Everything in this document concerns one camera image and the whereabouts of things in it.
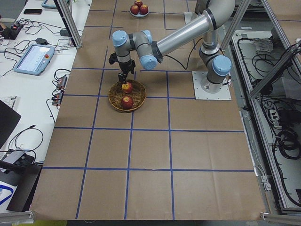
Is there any woven wicker basket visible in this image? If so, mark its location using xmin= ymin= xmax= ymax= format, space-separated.
xmin=108 ymin=80 xmax=146 ymax=113

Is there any dark red apple in basket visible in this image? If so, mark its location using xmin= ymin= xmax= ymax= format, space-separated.
xmin=121 ymin=96 xmax=134 ymax=110

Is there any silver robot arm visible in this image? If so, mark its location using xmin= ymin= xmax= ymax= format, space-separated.
xmin=109 ymin=0 xmax=235 ymax=94

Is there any red yellow apple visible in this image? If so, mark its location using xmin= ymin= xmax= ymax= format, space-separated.
xmin=121 ymin=82 xmax=133 ymax=94

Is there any black smartphone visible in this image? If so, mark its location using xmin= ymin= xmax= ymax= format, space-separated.
xmin=24 ymin=8 xmax=42 ymax=15

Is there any light blue plate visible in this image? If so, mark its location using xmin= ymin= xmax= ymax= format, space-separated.
xmin=130 ymin=12 xmax=149 ymax=17

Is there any red apple on plate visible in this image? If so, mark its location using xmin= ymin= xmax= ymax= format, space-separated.
xmin=130 ymin=5 xmax=140 ymax=15
xmin=140 ymin=4 xmax=149 ymax=15
xmin=134 ymin=0 xmax=143 ymax=8

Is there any blue teach pendant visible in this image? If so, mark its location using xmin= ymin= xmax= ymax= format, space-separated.
xmin=13 ymin=44 xmax=55 ymax=76

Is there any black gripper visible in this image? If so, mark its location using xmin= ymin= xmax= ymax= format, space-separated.
xmin=109 ymin=53 xmax=136 ymax=83

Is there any aluminium frame post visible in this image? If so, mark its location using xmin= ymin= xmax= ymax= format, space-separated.
xmin=54 ymin=0 xmax=82 ymax=49

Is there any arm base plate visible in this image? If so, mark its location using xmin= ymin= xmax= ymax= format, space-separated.
xmin=192 ymin=71 xmax=231 ymax=101

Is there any white keyboard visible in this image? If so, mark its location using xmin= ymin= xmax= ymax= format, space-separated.
xmin=0 ymin=96 xmax=18 ymax=109

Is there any black power adapter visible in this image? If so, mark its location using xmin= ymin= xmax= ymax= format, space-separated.
xmin=35 ymin=38 xmax=48 ymax=45

